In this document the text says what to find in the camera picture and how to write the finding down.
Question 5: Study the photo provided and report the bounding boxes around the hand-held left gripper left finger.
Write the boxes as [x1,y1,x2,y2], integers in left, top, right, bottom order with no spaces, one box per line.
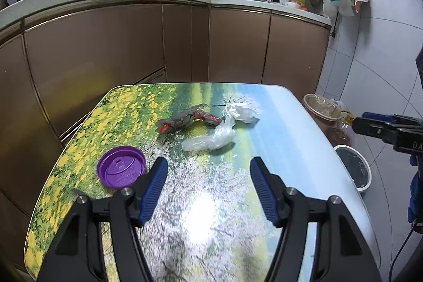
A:
[36,156,169,282]

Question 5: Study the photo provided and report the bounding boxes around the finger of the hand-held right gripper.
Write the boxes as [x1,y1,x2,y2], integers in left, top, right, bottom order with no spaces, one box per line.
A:
[352,112,397,141]

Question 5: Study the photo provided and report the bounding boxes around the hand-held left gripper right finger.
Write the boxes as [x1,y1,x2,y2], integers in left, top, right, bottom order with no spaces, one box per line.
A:
[249,156,380,282]

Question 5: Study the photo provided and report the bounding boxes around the purple plastic cup lid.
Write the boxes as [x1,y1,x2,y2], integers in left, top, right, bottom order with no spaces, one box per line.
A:
[97,145,146,188]

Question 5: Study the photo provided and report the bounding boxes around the blue bin with white rim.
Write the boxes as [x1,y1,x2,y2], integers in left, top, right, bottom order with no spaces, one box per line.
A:
[334,145,372,192]

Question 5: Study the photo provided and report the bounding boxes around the clear plastic bag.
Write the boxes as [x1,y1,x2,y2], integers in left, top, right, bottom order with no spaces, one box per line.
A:
[182,118,236,152]

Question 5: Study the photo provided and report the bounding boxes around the clear red-printed wrapper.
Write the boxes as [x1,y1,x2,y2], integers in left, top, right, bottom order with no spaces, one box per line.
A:
[155,104,209,135]

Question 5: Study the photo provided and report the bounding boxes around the white tissue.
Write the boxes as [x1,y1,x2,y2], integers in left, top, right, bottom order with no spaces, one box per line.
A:
[223,102,261,124]

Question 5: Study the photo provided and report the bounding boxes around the red snack wrapper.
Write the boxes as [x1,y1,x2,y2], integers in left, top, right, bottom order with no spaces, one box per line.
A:
[194,110,223,127]

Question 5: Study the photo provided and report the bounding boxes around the person's right forearm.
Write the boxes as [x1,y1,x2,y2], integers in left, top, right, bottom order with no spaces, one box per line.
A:
[408,153,423,225]

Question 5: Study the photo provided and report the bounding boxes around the cooking oil bottle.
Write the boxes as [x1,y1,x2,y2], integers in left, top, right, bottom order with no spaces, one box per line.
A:
[325,110,354,147]

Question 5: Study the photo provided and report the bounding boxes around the white plastic bag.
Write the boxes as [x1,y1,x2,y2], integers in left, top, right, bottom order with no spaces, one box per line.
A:
[320,0,356,18]

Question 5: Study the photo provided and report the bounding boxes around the brown kitchen counter cabinets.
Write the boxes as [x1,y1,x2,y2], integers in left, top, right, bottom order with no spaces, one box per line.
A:
[0,0,333,272]

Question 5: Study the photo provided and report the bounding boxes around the black cable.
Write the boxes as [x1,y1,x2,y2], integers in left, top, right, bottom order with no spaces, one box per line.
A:
[388,223,419,282]

